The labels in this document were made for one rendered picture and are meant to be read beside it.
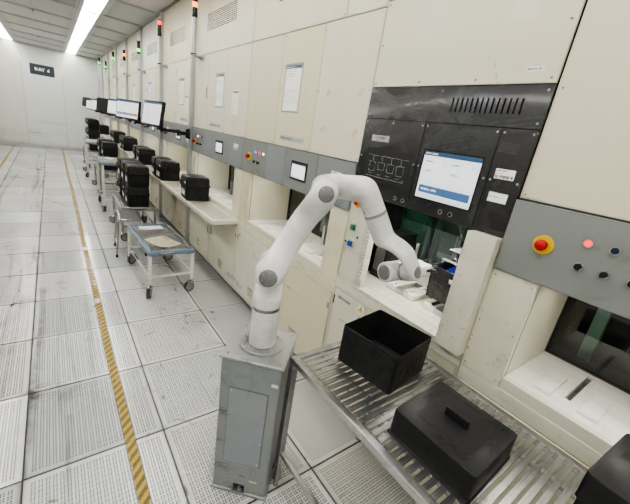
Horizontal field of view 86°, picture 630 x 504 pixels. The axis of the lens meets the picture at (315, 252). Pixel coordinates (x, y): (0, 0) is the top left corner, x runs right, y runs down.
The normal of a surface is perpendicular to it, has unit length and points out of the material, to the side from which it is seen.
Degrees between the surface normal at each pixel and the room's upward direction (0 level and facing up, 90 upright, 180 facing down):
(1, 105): 90
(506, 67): 92
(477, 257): 90
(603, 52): 90
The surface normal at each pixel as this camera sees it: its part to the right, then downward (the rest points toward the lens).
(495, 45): -0.80, 0.09
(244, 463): -0.15, 0.29
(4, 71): 0.58, 0.34
